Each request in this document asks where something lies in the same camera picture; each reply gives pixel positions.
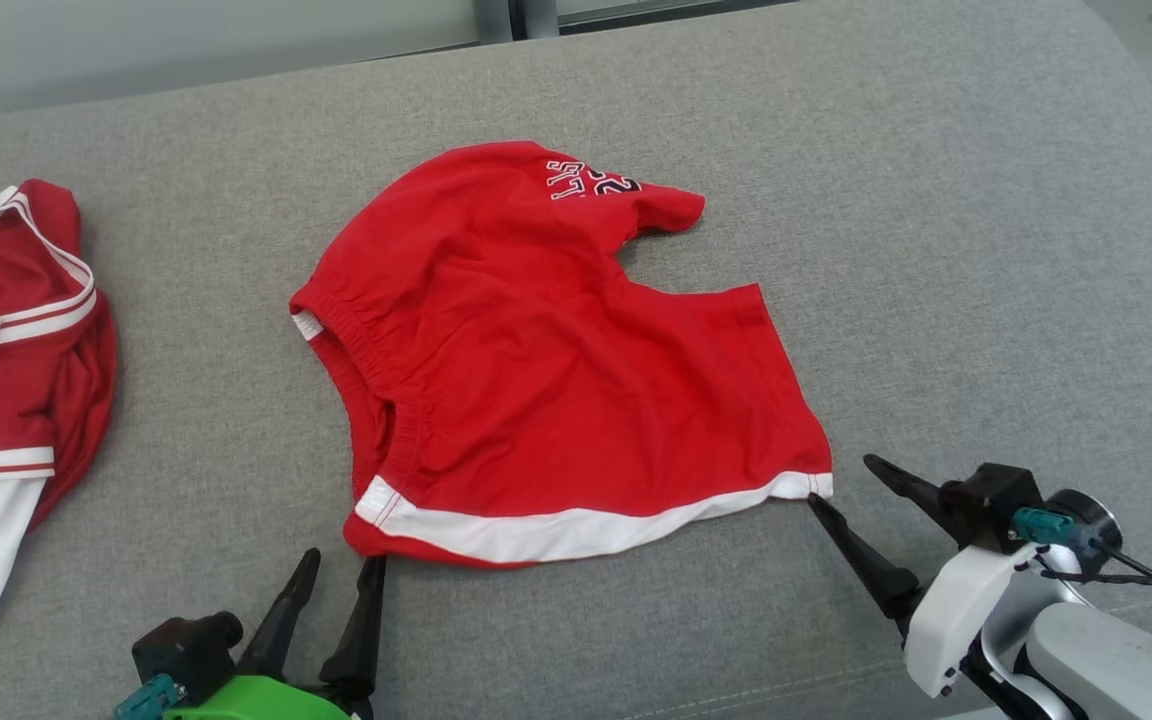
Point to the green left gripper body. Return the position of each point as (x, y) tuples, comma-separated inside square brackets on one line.
[(256, 700)]

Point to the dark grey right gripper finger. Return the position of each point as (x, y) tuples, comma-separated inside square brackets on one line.
[(921, 488), (866, 560)]

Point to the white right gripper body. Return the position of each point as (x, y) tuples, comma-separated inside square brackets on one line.
[(961, 610)]

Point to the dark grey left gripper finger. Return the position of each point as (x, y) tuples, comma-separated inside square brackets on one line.
[(361, 640), (281, 625)]

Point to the red shorts with white trim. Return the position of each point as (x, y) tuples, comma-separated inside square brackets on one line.
[(556, 380)]

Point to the red white jersey shirt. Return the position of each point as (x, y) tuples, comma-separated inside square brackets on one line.
[(6, 400)]

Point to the grey fabric sofa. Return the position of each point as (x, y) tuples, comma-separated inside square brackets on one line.
[(936, 250)]

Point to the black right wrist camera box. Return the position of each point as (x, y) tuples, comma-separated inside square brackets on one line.
[(991, 505)]

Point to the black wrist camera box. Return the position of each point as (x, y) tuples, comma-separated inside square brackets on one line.
[(181, 645), (991, 505)]

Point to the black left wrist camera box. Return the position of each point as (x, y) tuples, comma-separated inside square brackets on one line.
[(181, 645)]

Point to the grey upright partition frame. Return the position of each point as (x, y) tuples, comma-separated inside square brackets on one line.
[(494, 15)]

